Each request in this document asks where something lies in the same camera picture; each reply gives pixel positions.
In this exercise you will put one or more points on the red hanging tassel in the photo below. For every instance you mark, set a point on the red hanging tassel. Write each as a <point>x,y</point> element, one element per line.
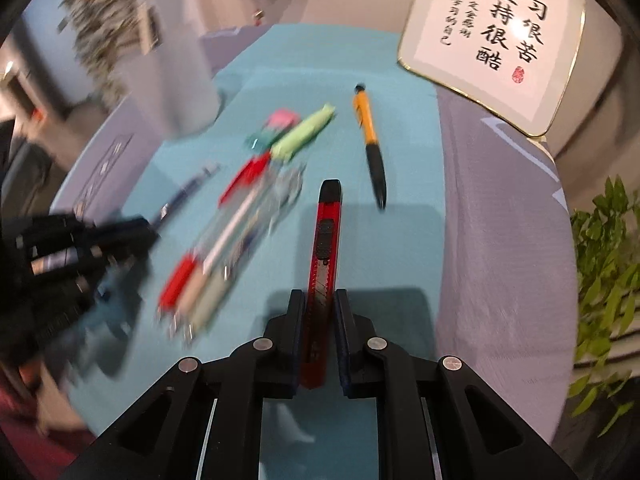
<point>258,16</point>

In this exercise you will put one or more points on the teal desk mat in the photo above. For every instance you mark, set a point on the teal desk mat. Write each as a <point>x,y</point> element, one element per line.
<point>405,170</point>

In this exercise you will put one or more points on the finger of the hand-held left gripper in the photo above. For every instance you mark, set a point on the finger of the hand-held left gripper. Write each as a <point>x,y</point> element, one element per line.
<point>127,237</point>

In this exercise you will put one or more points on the gold framed calligraphy picture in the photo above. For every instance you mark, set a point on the gold framed calligraphy picture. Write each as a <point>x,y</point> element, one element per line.
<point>500,35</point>

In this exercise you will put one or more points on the red utility knife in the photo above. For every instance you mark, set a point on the red utility knife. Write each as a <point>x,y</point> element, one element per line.
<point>325,240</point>

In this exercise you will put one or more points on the pink teal correction tape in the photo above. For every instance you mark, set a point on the pink teal correction tape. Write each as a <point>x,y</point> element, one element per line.
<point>280,121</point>

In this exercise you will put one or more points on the beige capped clear pen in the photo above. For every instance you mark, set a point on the beige capped clear pen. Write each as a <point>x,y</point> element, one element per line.
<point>197,295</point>

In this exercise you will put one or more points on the wall photo collage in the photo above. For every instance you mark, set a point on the wall photo collage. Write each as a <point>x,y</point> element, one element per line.
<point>100,35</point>

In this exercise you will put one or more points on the red capped clear pen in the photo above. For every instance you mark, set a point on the red capped clear pen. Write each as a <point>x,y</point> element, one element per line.
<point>182,280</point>

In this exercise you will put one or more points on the grey patterned tablecloth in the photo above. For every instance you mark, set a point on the grey patterned tablecloth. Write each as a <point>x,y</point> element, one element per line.
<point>500,260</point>

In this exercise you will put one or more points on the person's red clothing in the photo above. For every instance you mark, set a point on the person's red clothing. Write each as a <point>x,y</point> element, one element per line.
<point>30,410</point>

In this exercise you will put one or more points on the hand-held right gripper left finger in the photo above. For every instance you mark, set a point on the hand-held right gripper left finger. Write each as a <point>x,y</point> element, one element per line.
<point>298,345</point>

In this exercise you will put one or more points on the green leafy plant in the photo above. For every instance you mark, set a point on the green leafy plant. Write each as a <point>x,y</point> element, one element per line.
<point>607,270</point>

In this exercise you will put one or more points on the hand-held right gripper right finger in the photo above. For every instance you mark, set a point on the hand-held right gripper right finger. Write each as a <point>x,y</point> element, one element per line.
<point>342,345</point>

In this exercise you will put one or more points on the white cylindrical pen holder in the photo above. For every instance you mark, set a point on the white cylindrical pen holder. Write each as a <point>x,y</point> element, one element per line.
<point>170,50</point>

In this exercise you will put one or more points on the orange black mechanical pencil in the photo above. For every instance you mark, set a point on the orange black mechanical pencil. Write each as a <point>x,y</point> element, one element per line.
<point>370,135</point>

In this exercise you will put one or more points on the light green novelty pen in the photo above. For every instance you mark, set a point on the light green novelty pen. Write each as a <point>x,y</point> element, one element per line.
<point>302,132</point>

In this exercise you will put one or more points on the dark blue pen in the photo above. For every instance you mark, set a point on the dark blue pen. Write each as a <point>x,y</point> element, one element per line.
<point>187,192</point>

